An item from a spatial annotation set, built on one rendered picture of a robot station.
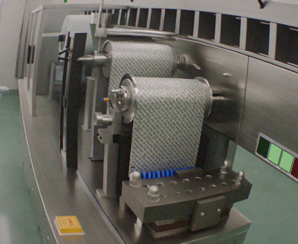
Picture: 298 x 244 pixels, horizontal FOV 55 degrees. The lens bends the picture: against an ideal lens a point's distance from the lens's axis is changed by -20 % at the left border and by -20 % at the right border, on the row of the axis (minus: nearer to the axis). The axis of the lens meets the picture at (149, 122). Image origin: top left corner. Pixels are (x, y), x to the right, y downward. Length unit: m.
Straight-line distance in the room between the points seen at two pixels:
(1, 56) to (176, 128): 5.63
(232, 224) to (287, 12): 0.72
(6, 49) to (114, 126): 5.52
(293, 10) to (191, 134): 0.58
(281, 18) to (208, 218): 0.66
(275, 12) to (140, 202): 0.69
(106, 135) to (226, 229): 0.50
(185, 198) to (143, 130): 0.24
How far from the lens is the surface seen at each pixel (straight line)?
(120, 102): 1.05
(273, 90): 0.98
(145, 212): 0.91
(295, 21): 0.93
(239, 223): 1.12
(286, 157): 0.94
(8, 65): 6.50
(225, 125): 1.17
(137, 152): 1.05
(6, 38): 6.45
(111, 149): 1.10
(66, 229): 0.95
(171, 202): 0.94
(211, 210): 1.02
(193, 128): 1.11
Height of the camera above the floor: 1.50
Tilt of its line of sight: 17 degrees down
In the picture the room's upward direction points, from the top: 6 degrees clockwise
